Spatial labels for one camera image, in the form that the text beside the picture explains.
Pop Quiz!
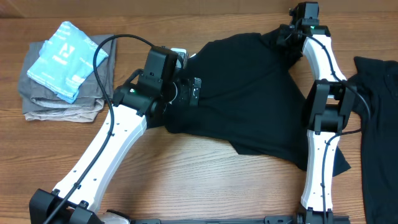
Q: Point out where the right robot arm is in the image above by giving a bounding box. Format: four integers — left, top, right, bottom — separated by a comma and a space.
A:
277, 1, 355, 224

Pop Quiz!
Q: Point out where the black clothes pile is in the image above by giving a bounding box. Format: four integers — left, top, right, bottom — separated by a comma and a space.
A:
349, 57, 397, 224

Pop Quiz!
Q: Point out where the light blue folded garment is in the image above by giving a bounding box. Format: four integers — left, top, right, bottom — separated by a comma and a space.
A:
27, 21, 98, 103

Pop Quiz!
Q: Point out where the black t-shirt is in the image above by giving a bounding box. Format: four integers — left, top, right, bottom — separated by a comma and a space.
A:
147, 29, 352, 177

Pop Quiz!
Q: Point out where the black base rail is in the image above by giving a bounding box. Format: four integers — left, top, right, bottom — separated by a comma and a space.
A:
102, 211, 351, 224

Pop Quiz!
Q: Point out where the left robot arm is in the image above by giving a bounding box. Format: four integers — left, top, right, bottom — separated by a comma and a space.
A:
29, 46, 201, 224

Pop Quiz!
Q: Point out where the beige folded garment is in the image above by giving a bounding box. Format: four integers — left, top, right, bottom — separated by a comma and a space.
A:
22, 99, 104, 123

